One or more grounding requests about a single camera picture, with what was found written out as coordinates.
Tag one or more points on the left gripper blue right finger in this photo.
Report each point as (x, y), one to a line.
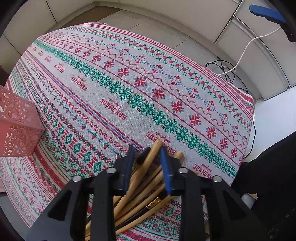
(167, 169)

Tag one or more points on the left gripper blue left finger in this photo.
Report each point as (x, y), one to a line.
(128, 164)

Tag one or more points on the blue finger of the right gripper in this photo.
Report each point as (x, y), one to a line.
(270, 14)

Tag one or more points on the bamboo chopstick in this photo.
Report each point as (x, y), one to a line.
(138, 176)

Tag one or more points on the black gold-banded chopstick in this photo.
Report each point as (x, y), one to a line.
(137, 212)

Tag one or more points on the embroidered patterned tablecloth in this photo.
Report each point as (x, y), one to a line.
(100, 89)

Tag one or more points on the pink perforated utensil holder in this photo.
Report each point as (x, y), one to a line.
(21, 127)

